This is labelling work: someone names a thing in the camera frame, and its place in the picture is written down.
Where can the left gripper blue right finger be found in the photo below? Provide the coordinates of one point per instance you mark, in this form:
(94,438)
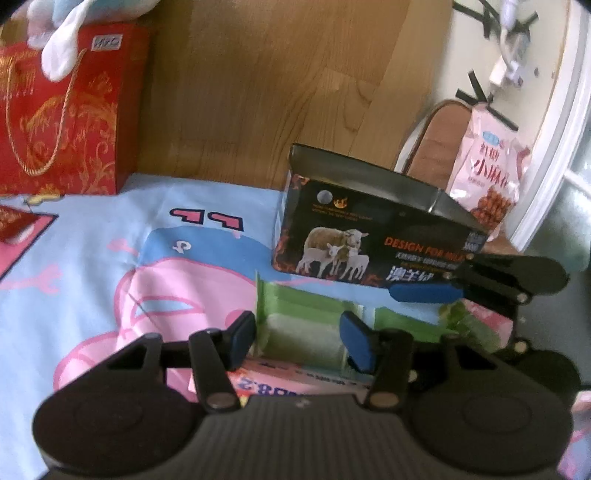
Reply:
(361,342)

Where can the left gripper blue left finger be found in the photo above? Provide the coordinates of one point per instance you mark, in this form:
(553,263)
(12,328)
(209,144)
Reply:
(238,339)

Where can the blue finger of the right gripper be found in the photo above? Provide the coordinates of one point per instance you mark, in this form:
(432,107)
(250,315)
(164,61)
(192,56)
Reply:
(426,292)

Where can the pink UHA candy packet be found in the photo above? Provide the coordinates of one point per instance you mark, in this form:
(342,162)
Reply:
(258,376)

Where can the light green snack packet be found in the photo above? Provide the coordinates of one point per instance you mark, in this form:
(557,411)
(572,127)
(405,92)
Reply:
(300,327)

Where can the dark green candy packet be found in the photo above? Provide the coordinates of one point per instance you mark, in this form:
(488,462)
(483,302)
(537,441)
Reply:
(458,318)

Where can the black open cardboard box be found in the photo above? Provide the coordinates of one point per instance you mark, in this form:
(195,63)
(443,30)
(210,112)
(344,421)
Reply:
(350,221)

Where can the pink twisted snack bag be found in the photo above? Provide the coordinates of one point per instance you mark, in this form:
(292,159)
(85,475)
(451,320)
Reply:
(488,171)

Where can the brown seat cushion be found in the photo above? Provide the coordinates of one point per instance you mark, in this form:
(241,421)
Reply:
(433,153)

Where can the peppa pig bed sheet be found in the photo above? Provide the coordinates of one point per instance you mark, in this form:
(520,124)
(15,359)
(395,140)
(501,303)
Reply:
(169,256)

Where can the yellow duck plush toy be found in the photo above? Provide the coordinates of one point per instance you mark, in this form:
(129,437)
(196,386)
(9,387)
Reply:
(36,200)

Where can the brown wooden headboard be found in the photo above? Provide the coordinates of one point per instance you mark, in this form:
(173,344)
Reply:
(231,85)

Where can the small red envelope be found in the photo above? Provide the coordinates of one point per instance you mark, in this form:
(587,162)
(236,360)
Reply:
(13,221)

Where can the red gift bag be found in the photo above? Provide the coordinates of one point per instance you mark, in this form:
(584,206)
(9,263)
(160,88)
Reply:
(79,135)

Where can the pink blue plush toy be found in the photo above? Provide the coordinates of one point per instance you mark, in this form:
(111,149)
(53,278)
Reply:
(53,27)

